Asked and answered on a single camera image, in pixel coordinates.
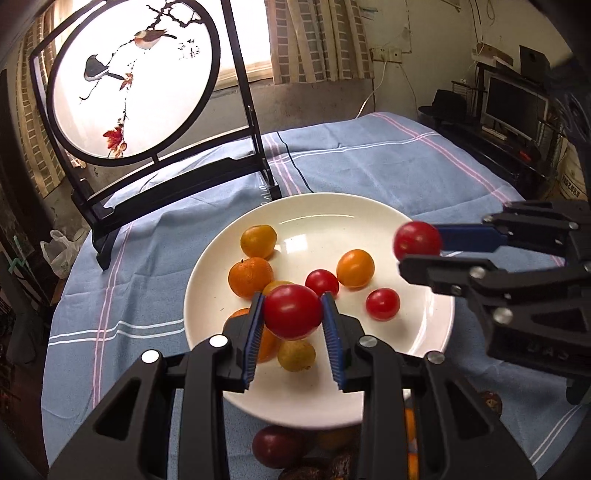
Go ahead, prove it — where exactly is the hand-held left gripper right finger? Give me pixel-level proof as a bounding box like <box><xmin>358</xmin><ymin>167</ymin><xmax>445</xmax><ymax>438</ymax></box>
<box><xmin>321</xmin><ymin>292</ymin><xmax>536</xmax><ymax>480</ymax></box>

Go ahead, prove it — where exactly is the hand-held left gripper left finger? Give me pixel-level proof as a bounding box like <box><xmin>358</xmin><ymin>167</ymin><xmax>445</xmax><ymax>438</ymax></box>
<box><xmin>48</xmin><ymin>292</ymin><xmax>267</xmax><ymax>480</ymax></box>

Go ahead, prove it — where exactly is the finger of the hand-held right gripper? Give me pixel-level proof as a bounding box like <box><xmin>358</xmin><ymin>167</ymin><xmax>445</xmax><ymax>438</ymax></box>
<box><xmin>399</xmin><ymin>256</ymin><xmax>578</xmax><ymax>328</ymax></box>
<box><xmin>436</xmin><ymin>202</ymin><xmax>581</xmax><ymax>266</ymax></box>

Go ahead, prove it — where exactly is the small yellow fruit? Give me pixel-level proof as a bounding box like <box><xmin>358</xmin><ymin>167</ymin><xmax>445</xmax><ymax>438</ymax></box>
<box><xmin>277</xmin><ymin>339</ymin><xmax>317</xmax><ymax>372</ymax></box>
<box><xmin>262</xmin><ymin>280</ymin><xmax>296</xmax><ymax>298</ymax></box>

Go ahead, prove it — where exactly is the red tomato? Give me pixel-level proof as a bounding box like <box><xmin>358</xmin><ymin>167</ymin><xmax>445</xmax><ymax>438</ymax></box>
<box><xmin>366</xmin><ymin>288</ymin><xmax>401</xmax><ymax>322</ymax></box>
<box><xmin>263</xmin><ymin>284</ymin><xmax>324</xmax><ymax>341</ymax></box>
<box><xmin>393</xmin><ymin>221</ymin><xmax>443</xmax><ymax>261</ymax></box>
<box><xmin>305</xmin><ymin>269</ymin><xmax>340</xmax><ymax>297</ymax></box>

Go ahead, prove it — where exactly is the orange tomato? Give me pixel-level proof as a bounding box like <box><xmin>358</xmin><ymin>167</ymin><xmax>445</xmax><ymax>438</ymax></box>
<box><xmin>336</xmin><ymin>249</ymin><xmax>376</xmax><ymax>289</ymax></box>
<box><xmin>240</xmin><ymin>224</ymin><xmax>278</xmax><ymax>259</ymax></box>

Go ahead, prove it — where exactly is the white plate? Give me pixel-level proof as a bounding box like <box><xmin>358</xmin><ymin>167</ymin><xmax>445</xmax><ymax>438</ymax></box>
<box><xmin>184</xmin><ymin>192</ymin><xmax>455</xmax><ymax>428</ymax></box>

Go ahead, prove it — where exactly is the wrinkled dark passion fruit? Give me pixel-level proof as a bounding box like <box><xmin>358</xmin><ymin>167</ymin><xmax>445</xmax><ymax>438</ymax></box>
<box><xmin>277</xmin><ymin>465</ymin><xmax>326</xmax><ymax>480</ymax></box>
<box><xmin>480</xmin><ymin>390</ymin><xmax>503</xmax><ymax>418</ymax></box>

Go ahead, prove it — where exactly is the black desk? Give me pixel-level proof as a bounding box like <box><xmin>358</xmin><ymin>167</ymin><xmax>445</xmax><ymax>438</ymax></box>
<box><xmin>418</xmin><ymin>108</ymin><xmax>561</xmax><ymax>197</ymax></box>

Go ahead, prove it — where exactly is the yellow citrus fruit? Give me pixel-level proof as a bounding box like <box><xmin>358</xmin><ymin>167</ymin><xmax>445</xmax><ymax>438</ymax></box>
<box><xmin>316</xmin><ymin>427</ymin><xmax>358</xmax><ymax>452</ymax></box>

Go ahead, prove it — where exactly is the cardboard box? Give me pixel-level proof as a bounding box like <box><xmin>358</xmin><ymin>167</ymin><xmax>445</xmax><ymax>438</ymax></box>
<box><xmin>558</xmin><ymin>152</ymin><xmax>591</xmax><ymax>200</ymax></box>

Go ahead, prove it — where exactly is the black hat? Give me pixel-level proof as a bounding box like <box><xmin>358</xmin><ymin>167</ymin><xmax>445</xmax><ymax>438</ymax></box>
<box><xmin>418</xmin><ymin>89</ymin><xmax>474</xmax><ymax>118</ymax></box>

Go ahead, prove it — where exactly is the computer monitor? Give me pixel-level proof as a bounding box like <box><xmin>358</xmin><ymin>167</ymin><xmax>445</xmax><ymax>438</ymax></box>
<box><xmin>482</xmin><ymin>74</ymin><xmax>550</xmax><ymax>141</ymax></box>

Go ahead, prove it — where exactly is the blue checked tablecloth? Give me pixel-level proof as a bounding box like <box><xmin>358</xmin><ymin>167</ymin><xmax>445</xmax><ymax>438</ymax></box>
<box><xmin>41</xmin><ymin>112</ymin><xmax>587</xmax><ymax>480</ymax></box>

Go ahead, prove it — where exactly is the black speaker box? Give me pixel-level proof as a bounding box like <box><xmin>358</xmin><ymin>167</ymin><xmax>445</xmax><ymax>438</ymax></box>
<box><xmin>519</xmin><ymin>45</ymin><xmax>552</xmax><ymax>77</ymax></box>

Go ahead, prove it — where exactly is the white plastic bag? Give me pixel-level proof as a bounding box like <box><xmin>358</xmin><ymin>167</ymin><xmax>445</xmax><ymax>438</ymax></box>
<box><xmin>41</xmin><ymin>229</ymin><xmax>80</xmax><ymax>280</ymax></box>

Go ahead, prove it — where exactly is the wide brick pattern curtain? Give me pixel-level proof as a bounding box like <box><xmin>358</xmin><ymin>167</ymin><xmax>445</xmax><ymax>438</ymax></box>
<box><xmin>265</xmin><ymin>0</ymin><xmax>375</xmax><ymax>85</ymax></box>

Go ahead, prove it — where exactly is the round bird painting table screen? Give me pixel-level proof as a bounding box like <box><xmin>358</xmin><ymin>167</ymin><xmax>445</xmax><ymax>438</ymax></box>
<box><xmin>28</xmin><ymin>0</ymin><xmax>282</xmax><ymax>271</ymax></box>

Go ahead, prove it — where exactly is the narrow brick pattern curtain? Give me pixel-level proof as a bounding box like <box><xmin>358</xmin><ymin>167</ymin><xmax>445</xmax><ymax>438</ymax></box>
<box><xmin>16</xmin><ymin>28</ymin><xmax>65</xmax><ymax>197</ymax></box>

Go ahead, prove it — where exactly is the window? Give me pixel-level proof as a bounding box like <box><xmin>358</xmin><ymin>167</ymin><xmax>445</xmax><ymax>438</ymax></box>
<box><xmin>221</xmin><ymin>0</ymin><xmax>277</xmax><ymax>89</ymax></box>

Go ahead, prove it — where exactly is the white cable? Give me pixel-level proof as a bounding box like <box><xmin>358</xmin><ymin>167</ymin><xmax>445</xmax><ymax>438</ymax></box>
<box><xmin>357</xmin><ymin>61</ymin><xmax>389</xmax><ymax>117</ymax></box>

